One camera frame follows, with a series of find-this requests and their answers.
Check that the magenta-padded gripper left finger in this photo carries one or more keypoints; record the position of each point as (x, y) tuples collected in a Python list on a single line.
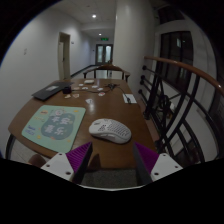
[(56, 165)]

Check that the white paper sheet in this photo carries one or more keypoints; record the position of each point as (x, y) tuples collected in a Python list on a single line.
[(132, 98)]

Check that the white perforated computer mouse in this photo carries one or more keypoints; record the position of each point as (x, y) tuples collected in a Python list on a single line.
[(111, 130)]

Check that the small white box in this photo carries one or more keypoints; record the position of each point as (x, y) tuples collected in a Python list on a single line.
[(89, 81)]

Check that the small black charger block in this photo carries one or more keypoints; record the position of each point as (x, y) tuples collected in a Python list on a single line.
[(67, 90)]

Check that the black railing with wooden handrail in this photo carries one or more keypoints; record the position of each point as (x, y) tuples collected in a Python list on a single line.
[(186, 66)]

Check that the green exit sign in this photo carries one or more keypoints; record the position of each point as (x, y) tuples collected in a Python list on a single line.
[(104, 39)]

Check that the round ceiling light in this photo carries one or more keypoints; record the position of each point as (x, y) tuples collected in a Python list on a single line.
[(94, 16)]

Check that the wooden armchair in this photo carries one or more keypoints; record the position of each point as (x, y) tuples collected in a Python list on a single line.
[(106, 67)]

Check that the dark closed laptop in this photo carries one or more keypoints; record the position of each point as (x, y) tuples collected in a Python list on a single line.
[(50, 90)]

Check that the dark framed window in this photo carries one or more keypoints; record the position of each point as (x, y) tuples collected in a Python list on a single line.
[(176, 56)]

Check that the small printed sticker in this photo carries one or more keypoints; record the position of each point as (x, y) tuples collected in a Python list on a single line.
[(101, 94), (81, 85), (85, 88), (100, 89), (68, 96), (77, 88), (95, 86), (76, 95), (89, 100)]

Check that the white side door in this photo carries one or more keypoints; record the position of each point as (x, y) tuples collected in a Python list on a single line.
[(61, 56)]

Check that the glass double door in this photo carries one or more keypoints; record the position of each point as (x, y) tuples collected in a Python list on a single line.
[(104, 54)]

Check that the green printed mouse pad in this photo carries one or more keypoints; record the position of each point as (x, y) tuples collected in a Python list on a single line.
[(53, 128)]

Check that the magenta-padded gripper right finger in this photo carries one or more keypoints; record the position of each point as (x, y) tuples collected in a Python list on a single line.
[(165, 165)]

